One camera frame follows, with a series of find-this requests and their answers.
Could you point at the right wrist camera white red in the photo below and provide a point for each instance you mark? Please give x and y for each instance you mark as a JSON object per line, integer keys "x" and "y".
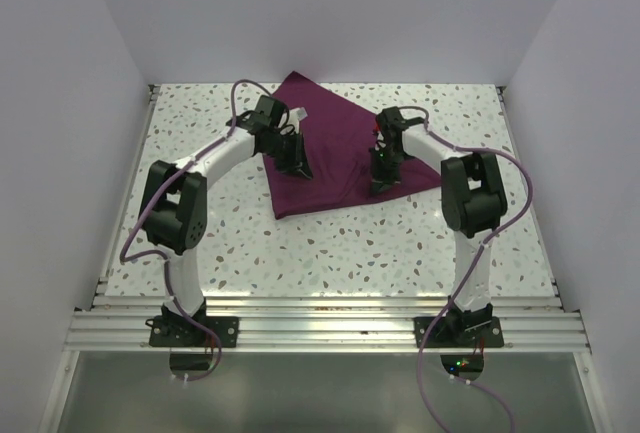
{"x": 377, "y": 128}

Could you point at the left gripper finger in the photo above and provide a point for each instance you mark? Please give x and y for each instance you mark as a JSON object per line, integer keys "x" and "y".
{"x": 304, "y": 167}
{"x": 295, "y": 170}

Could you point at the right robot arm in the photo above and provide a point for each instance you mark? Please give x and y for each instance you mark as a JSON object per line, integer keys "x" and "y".
{"x": 473, "y": 202}

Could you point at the purple cloth mat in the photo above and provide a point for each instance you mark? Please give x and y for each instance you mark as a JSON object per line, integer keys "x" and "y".
{"x": 338, "y": 135}

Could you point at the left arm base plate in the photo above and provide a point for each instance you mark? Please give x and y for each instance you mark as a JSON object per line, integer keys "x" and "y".
{"x": 185, "y": 335}

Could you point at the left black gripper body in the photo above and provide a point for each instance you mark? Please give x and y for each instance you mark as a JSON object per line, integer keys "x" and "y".
{"x": 286, "y": 145}

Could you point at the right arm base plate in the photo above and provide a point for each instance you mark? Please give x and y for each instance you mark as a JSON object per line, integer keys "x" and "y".
{"x": 488, "y": 335}

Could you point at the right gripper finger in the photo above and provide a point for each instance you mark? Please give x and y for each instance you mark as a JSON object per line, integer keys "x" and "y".
{"x": 376, "y": 188}
{"x": 390, "y": 182}

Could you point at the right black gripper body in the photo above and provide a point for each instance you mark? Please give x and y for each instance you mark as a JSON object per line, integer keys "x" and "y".
{"x": 386, "y": 163}

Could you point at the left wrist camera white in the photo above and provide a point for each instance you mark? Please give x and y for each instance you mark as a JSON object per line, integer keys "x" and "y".
{"x": 299, "y": 114}

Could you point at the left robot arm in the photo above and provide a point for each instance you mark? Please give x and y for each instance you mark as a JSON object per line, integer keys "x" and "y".
{"x": 174, "y": 210}

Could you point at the aluminium rail frame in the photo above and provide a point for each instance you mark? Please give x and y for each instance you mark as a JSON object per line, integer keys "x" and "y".
{"x": 327, "y": 325}

